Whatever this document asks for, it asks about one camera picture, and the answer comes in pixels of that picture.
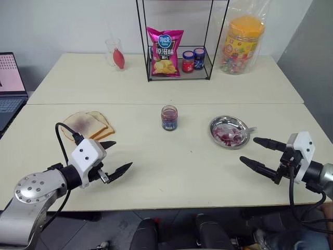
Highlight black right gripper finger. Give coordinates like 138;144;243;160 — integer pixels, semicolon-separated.
253;137;287;153
239;155;283;186

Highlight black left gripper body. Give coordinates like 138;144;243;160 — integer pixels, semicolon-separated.
88;148;110;184

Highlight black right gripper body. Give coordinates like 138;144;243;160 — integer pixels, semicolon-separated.
277;144;303;180

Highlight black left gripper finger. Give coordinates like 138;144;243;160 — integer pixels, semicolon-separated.
105;161;134;184
100;141;117;151

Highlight plain white bread slice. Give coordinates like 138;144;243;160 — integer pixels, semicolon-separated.
86;110;116;140

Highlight jam-stained white bread slice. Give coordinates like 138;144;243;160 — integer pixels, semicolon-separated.
62;111;108;143

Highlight open blueberry jam jar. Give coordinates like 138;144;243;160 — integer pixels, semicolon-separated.
160;105;180;132

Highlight blue lidded jar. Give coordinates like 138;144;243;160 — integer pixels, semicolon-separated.
193;47;207;71

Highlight red lidded jar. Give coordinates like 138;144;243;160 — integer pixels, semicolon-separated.
182;51;196;73

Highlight clear plastic spoon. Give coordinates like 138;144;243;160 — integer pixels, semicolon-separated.
225;126;259;141

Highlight round steel plate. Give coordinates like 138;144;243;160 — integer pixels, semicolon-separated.
209;116;250;151

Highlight dark rounded shape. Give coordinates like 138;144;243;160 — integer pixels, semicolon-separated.
132;218;160;250
194;213;235;250

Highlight grey sneaker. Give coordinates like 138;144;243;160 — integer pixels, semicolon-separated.
253;228;272;250

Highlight blue jeans leg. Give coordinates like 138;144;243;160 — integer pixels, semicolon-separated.
267;226;333;250

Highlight red bulb-shaped tool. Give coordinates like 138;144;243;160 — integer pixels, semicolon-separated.
112;46;126;71

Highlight clear drinking glass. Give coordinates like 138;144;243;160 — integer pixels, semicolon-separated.
105;37;123;67

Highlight orange-lidded candy jar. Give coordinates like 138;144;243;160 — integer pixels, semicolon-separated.
220;16;266;76

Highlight pink potato chips bag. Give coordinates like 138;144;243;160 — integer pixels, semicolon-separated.
146;26;185;78

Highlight open grey laptop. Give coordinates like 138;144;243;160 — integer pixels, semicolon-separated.
0;52;29;132

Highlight candy jar in plastic bag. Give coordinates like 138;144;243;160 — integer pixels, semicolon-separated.
212;0;269;77

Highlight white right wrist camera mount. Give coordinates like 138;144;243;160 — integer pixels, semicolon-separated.
286;131;317;183

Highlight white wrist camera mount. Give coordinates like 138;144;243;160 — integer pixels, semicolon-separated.
286;131;317;183
70;139;107;189

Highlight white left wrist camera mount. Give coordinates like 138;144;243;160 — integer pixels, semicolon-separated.
70;139;107;189

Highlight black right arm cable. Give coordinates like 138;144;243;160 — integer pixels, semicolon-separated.
288;161;328;231

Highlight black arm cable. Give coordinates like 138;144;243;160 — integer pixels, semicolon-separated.
43;122;84;227
288;161;328;231

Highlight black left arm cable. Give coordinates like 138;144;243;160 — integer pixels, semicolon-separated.
43;122;84;227

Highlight black wire rack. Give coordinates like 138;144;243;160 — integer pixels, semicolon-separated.
135;0;230;83

